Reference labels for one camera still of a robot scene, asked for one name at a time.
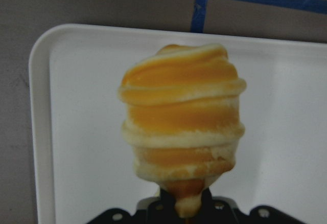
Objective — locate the orange swirled bread roll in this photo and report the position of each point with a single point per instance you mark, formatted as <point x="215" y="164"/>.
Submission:
<point x="182" y="120"/>

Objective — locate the white rectangular tray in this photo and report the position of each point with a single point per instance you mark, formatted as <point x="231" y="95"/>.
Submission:
<point x="83" y="166"/>

